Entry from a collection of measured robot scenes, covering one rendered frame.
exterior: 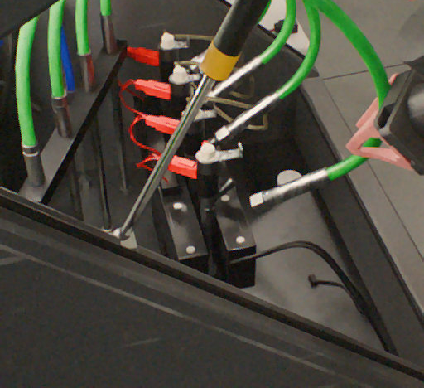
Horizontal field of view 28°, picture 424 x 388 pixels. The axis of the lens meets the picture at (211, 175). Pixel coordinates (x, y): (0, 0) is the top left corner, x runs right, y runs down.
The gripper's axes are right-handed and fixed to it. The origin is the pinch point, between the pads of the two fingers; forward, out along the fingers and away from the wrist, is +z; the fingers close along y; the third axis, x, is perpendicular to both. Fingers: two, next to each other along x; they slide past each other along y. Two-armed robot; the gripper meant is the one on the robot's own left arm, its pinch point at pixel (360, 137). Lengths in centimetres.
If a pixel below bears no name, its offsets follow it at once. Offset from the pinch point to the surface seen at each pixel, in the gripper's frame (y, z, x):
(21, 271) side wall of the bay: 35.4, -7.7, -23.0
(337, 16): -0.6, -8.8, -12.8
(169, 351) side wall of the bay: 31.9, -3.2, -8.7
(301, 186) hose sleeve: 4.5, 7.2, 0.3
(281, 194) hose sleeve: 5.5, 9.5, -0.2
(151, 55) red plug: -15.5, 36.9, -14.7
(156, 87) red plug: -9.5, 33.0, -12.5
